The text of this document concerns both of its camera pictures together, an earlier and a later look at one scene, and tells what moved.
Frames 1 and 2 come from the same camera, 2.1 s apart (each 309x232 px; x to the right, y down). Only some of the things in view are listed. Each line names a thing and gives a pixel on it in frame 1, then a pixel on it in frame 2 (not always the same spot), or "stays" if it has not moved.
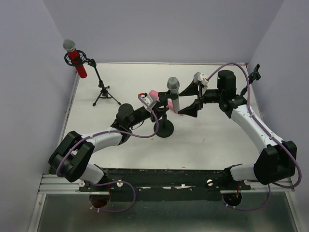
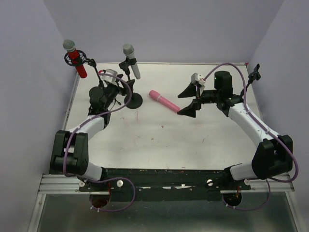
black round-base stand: x=165 y=127 to x=137 y=99
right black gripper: x=199 y=95 stays
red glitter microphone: x=69 y=45 stays
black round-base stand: x=254 y=75 stays
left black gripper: x=161 y=103 to x=119 y=86
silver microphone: x=173 y=84 to x=128 y=50
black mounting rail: x=164 y=184 stays
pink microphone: x=154 y=94 stays
